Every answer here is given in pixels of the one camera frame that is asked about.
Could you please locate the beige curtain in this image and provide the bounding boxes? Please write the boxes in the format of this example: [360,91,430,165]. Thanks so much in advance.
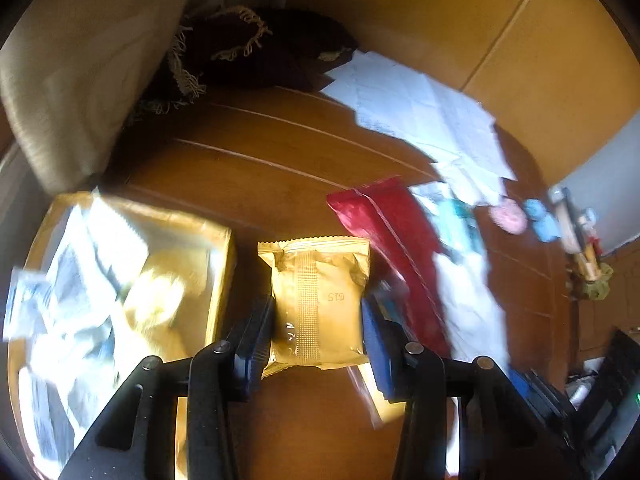
[0,0,201,193]

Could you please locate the white paper sheets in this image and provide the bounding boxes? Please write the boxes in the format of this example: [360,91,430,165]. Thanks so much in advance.
[320,50,516,206]

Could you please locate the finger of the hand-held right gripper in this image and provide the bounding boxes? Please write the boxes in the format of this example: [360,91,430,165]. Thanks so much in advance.
[510,367,581,441]

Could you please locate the yellow towel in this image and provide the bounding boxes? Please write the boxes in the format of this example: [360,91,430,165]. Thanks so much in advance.
[125,265,201,361]

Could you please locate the dark fringed cloth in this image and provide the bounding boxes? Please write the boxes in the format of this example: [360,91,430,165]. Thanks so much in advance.
[127,5,358,121]

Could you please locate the pink plush toy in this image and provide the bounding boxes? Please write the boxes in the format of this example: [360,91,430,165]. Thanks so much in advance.
[489,197,527,235]

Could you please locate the gold snack packet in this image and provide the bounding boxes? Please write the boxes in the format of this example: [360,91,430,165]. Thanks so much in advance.
[257,236,372,378]

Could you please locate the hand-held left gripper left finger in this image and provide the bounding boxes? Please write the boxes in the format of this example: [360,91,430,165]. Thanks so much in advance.
[57,294,277,480]

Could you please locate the red foil packet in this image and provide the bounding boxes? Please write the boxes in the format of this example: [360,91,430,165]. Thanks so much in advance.
[326,176,451,358]

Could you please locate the green hair tie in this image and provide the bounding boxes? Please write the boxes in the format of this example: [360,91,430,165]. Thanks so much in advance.
[572,262,613,301]

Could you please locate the yellow wooden cabinet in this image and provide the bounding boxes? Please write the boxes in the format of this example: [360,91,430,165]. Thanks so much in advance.
[287,0,640,186]

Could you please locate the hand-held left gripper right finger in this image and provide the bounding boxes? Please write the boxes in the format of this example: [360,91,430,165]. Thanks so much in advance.
[361,292,586,480]

